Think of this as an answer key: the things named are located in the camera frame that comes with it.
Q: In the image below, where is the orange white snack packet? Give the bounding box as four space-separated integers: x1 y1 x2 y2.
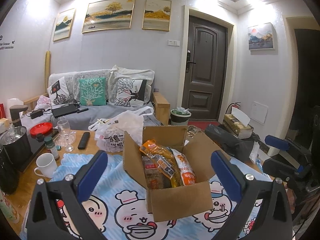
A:
170 149 197 187

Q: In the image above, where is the black remote control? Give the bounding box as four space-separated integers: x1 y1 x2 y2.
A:
77 132 91 150

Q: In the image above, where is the black plastic bag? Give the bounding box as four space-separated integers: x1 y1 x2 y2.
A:
204 124 256 158

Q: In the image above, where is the black laptop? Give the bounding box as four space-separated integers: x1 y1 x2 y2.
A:
51 104 81 118

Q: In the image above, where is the dark brown door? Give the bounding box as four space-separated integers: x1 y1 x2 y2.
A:
181 15 229 121

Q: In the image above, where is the dark thermos flask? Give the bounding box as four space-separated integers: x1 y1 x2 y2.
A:
0 142 21 196

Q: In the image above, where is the red doormat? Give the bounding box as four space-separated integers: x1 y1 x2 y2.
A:
187 120 221 128

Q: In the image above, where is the green white bottle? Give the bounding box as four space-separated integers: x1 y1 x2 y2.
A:
0 189 20 225

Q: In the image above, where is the brown cardboard box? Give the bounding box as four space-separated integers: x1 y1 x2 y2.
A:
122 125 232 223

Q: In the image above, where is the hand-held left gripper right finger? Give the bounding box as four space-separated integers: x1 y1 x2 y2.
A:
211 150 294 240

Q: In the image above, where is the gold framed birds painting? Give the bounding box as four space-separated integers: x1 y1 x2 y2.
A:
142 0 172 32

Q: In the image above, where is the white mug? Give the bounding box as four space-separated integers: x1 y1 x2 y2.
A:
34 152 58 179

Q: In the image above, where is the orange clear snack packet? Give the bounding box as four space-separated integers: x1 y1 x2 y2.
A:
139 140 181 186

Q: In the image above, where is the brown snack packet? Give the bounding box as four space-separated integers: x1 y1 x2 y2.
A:
141 155 173 190

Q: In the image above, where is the grey sofa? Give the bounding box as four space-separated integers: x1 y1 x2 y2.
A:
22 67 171 132

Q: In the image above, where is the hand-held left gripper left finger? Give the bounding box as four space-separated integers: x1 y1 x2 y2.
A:
25 150 108 240

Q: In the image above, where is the glass ashtray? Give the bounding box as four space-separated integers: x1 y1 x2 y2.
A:
186 126 203 139

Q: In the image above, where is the black steel kettle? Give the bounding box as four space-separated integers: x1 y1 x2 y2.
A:
0 126 32 167

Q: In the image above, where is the wooden side cabinet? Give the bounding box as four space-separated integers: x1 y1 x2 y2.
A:
152 92 171 126

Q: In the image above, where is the white wall panel cover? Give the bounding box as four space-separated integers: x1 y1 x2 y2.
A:
250 101 269 124

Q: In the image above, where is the white trash bin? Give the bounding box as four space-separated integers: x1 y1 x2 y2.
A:
170 107 192 126

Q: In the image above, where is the gold tissue box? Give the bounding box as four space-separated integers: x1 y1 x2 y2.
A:
223 107 254 139

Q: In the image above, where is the white tree print pillow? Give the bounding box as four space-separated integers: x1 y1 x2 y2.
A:
48 77 71 105

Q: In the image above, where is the glass tray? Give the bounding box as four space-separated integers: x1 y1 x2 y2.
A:
51 130 77 148

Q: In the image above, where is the white framed mountain painting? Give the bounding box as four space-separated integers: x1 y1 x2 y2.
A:
247 22 275 52

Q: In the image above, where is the white paper packet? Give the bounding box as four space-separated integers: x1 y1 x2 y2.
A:
249 141 261 164

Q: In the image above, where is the black tea tray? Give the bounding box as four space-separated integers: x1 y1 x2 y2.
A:
17 130 48 173

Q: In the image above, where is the blue cartoon printed tablecloth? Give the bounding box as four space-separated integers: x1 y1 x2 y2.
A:
24 152 275 240

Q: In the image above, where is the red fire extinguisher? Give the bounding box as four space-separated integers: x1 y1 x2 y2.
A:
226 102 241 116

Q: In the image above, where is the white deer print pillow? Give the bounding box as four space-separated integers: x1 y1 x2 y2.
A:
108 78 148 108

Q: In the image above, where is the black water pump spout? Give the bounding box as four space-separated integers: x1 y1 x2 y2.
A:
9 104 29 128

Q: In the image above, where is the white plastic food bag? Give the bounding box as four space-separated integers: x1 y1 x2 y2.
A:
88 106 154 153

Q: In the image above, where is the green capped spice bottle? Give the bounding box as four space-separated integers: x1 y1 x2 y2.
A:
44 136 60 161

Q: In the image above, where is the green tree print pillow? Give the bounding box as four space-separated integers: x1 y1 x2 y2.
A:
79 77 107 107

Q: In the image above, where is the black door handle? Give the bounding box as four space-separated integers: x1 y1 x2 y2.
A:
186 50 197 73

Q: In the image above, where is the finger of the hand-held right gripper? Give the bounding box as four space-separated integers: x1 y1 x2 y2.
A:
263 157 305 183
264 134 311 157

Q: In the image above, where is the red round lid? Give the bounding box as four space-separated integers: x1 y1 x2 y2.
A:
29 122 54 136

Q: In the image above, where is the wine glass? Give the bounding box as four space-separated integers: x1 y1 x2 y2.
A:
57 119 75 152

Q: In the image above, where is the gold framed landscape painting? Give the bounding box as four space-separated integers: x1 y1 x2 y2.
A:
52 8 76 42

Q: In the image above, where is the wide gold framed painting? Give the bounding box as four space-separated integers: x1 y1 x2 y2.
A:
82 0 136 34

